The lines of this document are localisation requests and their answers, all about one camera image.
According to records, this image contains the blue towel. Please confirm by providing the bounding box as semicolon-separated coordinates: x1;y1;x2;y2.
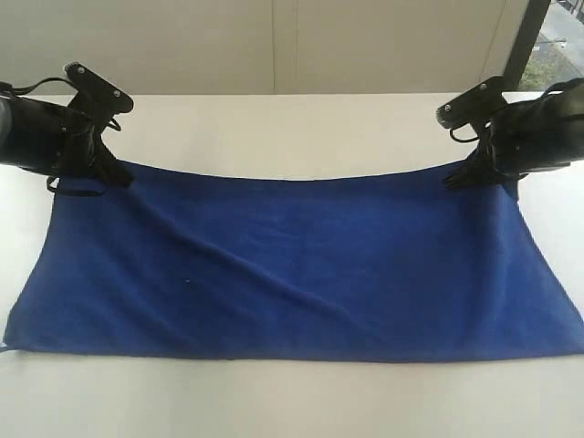
3;163;583;362

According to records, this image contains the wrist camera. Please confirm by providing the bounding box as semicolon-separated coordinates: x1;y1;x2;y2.
436;76;507;133
63;62;134;115

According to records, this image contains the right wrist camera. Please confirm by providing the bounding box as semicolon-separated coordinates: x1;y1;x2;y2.
436;76;507;133

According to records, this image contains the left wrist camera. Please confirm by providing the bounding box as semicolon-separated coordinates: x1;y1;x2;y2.
63;62;134;115

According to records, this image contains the black window frame post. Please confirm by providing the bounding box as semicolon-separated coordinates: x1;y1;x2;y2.
503;0;551;92

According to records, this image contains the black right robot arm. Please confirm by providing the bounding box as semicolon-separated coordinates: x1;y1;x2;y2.
436;76;583;190

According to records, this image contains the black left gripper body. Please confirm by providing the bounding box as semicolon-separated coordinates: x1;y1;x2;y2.
17;98;107;176

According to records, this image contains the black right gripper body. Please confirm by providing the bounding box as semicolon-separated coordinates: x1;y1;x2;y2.
477;91;570;175

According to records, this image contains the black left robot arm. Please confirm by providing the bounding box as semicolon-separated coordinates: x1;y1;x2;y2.
1;77;133;188

